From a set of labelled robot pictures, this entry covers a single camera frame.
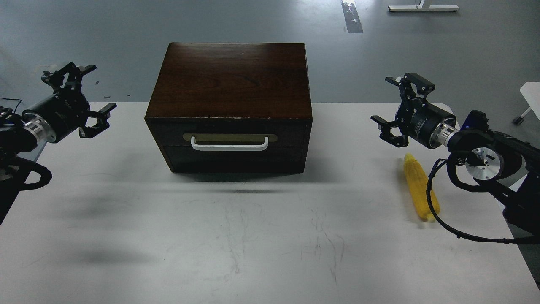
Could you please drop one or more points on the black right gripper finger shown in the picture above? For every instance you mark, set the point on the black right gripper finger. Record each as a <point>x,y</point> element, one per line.
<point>413,88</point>
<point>386,134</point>

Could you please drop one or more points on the dark floor tape strip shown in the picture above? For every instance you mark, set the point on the dark floor tape strip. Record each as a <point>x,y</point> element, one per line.
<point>351,16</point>

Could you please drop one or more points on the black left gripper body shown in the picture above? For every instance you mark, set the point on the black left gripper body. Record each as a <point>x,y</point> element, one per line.
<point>55,117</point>

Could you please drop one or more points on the yellow corn cob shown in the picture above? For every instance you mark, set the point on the yellow corn cob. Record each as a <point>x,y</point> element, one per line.
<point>417,184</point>

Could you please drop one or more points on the wooden drawer with white handle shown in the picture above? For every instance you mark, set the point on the wooden drawer with white handle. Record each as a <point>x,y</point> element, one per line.
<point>280,132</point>

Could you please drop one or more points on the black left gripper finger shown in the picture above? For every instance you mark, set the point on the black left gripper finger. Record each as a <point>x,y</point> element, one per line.
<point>101,125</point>
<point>68,77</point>

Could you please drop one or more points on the white table leg base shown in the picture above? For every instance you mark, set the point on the white table leg base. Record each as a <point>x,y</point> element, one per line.
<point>423,5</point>

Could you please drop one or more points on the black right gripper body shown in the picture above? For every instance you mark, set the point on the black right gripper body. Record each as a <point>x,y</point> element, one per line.
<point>424,122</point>

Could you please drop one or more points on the white furniture with caster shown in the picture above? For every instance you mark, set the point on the white furniture with caster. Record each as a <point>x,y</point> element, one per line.
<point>531,93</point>

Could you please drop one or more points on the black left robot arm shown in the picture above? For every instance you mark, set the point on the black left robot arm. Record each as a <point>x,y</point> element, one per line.
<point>20,174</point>

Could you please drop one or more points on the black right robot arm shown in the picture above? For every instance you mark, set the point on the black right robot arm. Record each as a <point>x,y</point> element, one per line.
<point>480,160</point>

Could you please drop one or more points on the dark wooden drawer cabinet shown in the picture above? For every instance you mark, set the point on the dark wooden drawer cabinet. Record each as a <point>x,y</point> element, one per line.
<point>233,81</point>

